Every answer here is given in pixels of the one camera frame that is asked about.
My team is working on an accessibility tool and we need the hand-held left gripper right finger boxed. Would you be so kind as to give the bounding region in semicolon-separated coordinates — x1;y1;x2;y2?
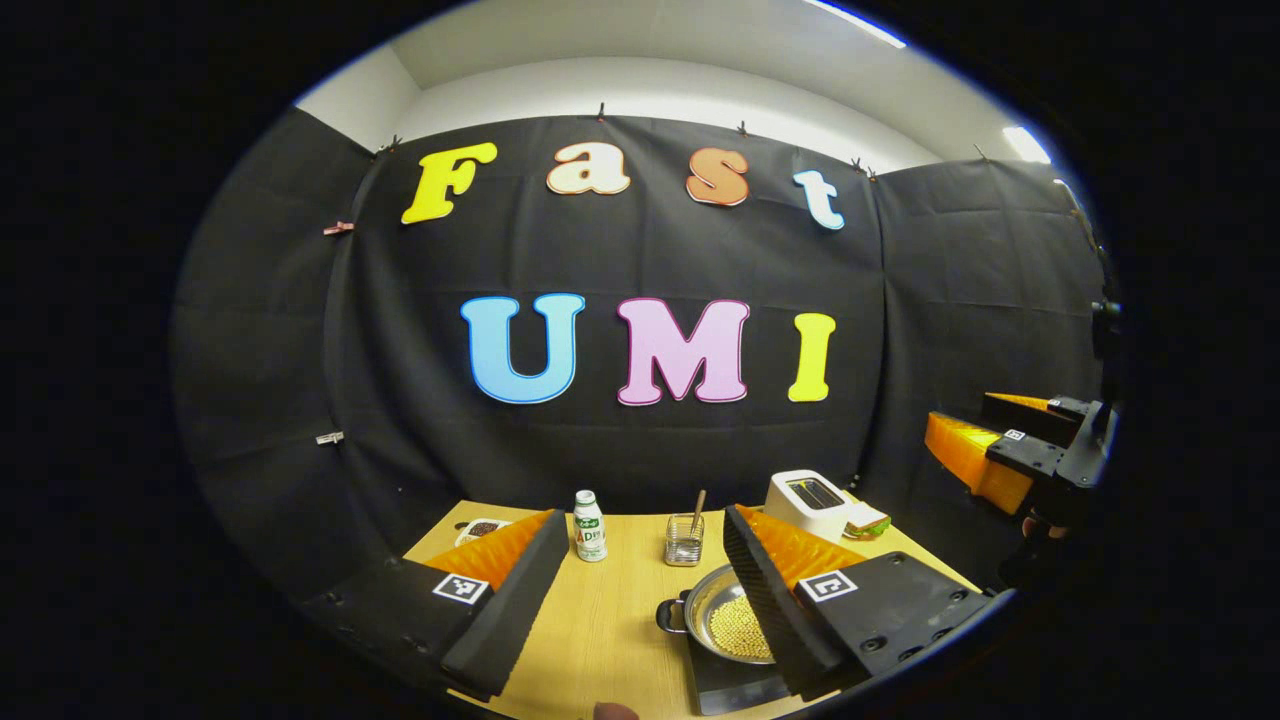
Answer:
720;503;1003;703

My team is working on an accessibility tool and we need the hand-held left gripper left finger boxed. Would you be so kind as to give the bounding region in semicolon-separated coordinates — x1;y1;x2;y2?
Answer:
298;508;571;701

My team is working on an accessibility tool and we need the pile of yellow soybeans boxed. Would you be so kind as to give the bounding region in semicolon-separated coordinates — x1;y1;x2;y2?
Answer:
708;595;773;659

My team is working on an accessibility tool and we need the steel pot with black handles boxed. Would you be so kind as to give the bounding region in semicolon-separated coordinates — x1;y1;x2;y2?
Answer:
656;563;776;664

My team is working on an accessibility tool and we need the black induction cooktop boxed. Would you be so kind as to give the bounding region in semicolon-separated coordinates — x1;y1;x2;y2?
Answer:
685;630;796;717

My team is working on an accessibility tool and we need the white toaster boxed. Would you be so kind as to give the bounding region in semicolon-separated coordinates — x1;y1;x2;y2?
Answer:
765;470;851;544

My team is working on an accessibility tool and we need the white drink bottle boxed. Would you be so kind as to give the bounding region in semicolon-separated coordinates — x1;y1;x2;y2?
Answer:
573;490;608;563

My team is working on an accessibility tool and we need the toy sandwich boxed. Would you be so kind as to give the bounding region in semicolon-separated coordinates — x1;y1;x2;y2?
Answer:
843;503;892;541

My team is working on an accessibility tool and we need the black backdrop cloth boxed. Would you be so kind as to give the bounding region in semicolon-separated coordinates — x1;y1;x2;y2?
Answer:
170;105;1113;601

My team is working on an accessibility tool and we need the row of black backdrop clips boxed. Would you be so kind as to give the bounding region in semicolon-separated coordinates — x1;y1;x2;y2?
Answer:
375;100;991;183

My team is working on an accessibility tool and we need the wire utensil holder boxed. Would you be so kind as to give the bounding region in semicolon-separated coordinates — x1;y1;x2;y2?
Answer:
665;513;705;567

